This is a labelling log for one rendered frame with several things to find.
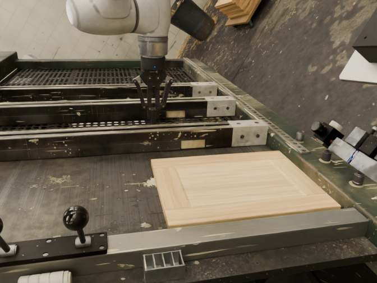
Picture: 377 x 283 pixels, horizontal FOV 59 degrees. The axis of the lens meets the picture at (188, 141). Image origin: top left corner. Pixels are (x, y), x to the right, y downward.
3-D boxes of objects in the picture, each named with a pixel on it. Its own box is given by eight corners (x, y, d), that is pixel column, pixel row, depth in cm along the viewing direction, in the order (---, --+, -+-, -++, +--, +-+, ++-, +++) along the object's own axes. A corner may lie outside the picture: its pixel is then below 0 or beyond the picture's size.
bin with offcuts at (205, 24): (222, 15, 507) (188, -11, 481) (205, 45, 510) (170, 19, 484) (209, 18, 554) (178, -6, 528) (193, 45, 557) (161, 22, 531)
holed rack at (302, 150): (310, 153, 96) (311, 151, 96) (300, 154, 95) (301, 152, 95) (187, 58, 243) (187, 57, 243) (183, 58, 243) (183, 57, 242)
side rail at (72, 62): (183, 75, 239) (183, 60, 235) (18, 78, 216) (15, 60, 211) (180, 73, 247) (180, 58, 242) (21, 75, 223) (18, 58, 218)
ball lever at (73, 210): (95, 254, 58) (87, 223, 48) (72, 256, 57) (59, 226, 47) (95, 233, 60) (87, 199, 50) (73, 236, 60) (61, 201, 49)
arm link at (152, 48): (136, 33, 101) (136, 54, 103) (138, 37, 93) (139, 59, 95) (165, 34, 103) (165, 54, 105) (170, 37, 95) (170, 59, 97)
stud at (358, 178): (364, 186, 80) (368, 175, 78) (355, 187, 79) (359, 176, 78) (358, 181, 82) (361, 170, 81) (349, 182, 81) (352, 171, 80)
